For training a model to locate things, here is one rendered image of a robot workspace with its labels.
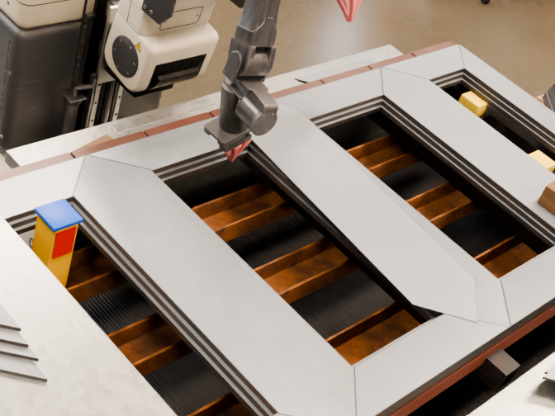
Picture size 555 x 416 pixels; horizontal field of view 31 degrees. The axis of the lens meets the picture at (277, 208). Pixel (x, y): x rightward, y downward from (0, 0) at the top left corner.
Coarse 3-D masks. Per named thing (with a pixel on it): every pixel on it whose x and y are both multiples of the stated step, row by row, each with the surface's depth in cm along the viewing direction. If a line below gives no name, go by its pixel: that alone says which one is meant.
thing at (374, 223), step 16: (368, 208) 201; (384, 208) 203; (400, 208) 204; (336, 224) 194; (352, 224) 196; (368, 224) 197; (384, 224) 199; (400, 224) 200; (416, 224) 202; (352, 240) 192; (368, 240) 193
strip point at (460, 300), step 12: (456, 288) 189; (468, 288) 190; (420, 300) 184; (432, 300) 185; (444, 300) 186; (456, 300) 187; (468, 300) 188; (444, 312) 183; (456, 312) 184; (468, 312) 185
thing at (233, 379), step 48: (384, 96) 238; (480, 96) 257; (336, 144) 216; (432, 144) 231; (288, 192) 203; (96, 240) 175; (144, 288) 170; (480, 288) 192; (192, 336) 164; (240, 384) 158; (432, 384) 172
